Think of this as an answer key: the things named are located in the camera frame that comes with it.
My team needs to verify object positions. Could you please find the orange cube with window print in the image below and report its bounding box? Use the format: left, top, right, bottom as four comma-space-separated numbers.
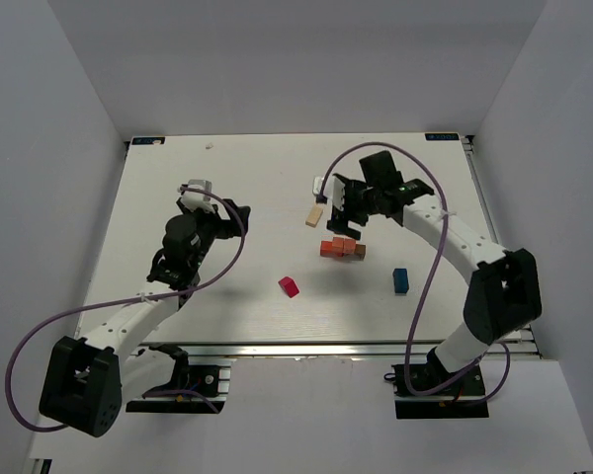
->
342, 238, 357, 255

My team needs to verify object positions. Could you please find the cream rectangular wood block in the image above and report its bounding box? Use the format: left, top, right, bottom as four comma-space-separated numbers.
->
305, 205, 323, 228

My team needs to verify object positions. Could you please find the red-orange rectangular block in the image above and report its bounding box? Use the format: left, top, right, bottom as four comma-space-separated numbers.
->
319, 240, 344, 258

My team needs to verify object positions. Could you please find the blue rectangular block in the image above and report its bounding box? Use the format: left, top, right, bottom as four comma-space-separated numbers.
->
392, 269, 409, 295

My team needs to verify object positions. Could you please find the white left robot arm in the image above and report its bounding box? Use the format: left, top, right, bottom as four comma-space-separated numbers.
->
39, 197, 251, 437

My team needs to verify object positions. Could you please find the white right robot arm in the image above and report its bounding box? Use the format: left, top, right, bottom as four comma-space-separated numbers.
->
313, 151, 542, 374

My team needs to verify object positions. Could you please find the brown rectangular block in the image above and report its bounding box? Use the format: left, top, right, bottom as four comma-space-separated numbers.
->
352, 243, 367, 261

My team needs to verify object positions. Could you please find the red roof-shaped block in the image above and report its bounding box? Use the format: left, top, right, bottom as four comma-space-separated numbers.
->
278, 276, 299, 298

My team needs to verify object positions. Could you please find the blue label right corner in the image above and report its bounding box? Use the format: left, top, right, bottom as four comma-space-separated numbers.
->
424, 132, 460, 141

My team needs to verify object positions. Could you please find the blue label corner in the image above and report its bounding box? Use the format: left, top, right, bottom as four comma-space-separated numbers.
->
130, 136, 165, 146
424, 132, 460, 141

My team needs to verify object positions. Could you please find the blue label left corner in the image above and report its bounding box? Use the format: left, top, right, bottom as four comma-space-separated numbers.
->
130, 136, 165, 146

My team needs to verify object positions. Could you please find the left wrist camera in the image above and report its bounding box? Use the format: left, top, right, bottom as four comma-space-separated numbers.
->
179, 180, 214, 212

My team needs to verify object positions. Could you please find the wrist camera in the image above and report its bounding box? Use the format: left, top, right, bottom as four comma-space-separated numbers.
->
312, 176, 345, 210
179, 180, 214, 212

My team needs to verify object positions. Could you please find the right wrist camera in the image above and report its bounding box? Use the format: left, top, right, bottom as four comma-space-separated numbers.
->
312, 176, 345, 210

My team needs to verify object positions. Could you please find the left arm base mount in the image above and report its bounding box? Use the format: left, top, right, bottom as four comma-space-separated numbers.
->
121, 345, 231, 415

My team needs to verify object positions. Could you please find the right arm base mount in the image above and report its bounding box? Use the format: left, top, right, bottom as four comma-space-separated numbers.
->
383, 364, 489, 420

